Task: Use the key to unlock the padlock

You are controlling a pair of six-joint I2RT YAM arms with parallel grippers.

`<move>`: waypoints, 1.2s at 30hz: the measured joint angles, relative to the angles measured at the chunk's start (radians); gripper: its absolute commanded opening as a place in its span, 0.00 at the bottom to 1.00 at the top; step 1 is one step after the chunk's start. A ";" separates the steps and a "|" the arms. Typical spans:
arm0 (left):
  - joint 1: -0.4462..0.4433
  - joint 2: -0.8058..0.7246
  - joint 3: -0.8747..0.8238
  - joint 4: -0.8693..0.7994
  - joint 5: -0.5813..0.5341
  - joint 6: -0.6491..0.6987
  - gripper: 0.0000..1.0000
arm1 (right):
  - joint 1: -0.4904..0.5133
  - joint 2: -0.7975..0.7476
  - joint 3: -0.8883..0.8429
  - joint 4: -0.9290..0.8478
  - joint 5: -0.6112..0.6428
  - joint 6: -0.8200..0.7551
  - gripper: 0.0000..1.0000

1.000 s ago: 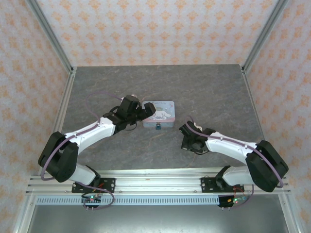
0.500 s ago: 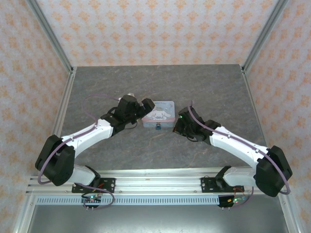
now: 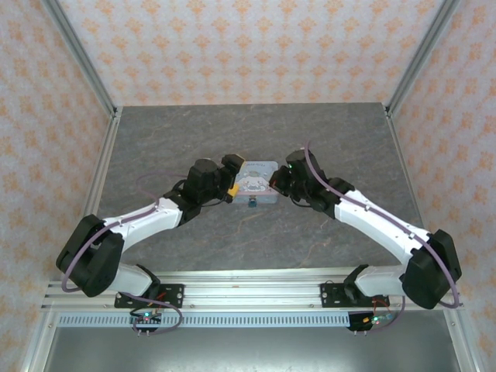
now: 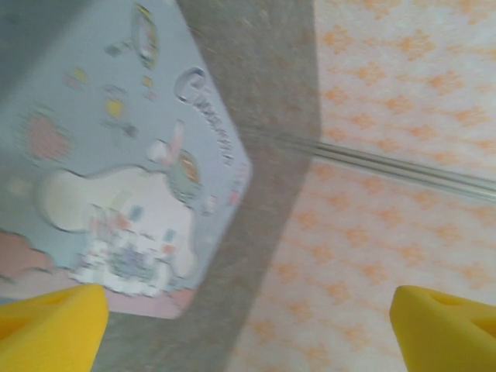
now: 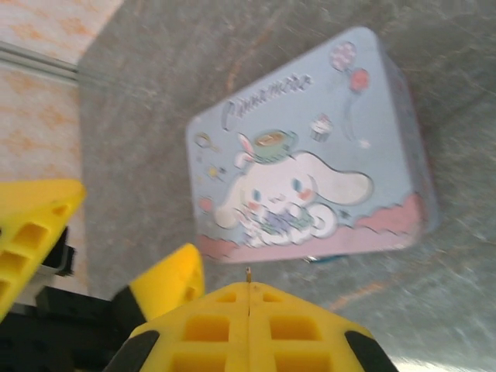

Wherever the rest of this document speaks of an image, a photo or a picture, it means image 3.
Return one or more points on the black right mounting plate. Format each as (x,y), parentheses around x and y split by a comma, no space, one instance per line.
(329,294)

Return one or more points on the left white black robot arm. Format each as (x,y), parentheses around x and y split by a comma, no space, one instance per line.
(147,221)

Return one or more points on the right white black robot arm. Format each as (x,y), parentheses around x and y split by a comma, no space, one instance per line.
(372,217)

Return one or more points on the small padlock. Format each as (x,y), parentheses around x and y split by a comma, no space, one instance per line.
(252,202)

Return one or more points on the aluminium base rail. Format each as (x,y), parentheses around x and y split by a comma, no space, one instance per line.
(252,290)

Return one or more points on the black mounting plate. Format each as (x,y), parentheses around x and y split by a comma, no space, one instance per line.
(174,294)
(329,294)

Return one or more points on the light blue cartoon pouch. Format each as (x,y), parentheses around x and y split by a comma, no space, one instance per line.
(255,182)

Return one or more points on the aluminium table side rail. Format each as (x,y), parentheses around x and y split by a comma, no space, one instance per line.
(407,170)
(102,170)

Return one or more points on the aluminium frame post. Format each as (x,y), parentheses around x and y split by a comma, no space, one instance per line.
(83,62)
(420,58)

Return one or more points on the left controller board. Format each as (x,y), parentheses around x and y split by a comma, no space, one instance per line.
(147,318)

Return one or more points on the right controller board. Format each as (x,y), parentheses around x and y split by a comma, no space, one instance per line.
(372,319)

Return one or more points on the grey metal panel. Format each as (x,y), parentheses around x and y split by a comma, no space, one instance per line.
(252,350)

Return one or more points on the controller board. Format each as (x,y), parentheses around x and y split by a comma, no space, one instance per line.
(147,318)
(372,319)

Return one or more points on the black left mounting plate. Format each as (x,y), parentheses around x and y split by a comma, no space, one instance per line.
(174,294)

